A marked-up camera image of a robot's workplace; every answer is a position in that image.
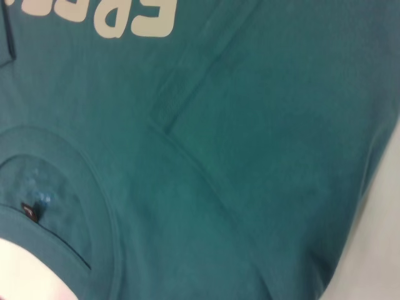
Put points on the teal FREE print t-shirt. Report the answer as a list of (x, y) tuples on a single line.
[(250, 156)]

